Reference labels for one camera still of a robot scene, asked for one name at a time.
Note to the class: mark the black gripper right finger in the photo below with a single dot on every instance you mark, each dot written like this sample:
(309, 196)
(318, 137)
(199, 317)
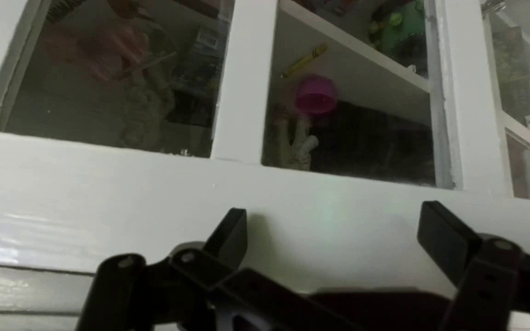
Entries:
(497, 282)

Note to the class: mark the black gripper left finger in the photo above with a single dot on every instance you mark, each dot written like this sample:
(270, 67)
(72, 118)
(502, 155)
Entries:
(173, 295)

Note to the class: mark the small pink plastic bowl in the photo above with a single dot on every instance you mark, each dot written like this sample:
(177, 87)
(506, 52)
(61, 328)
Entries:
(315, 96)

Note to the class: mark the black pouch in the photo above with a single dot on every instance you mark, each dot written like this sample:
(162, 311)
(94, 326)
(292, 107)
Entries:
(381, 144)

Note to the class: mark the white coral figure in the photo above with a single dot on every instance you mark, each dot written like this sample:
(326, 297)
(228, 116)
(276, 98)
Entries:
(298, 144)

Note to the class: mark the green plastic toy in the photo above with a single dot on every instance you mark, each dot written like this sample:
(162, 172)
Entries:
(399, 30)

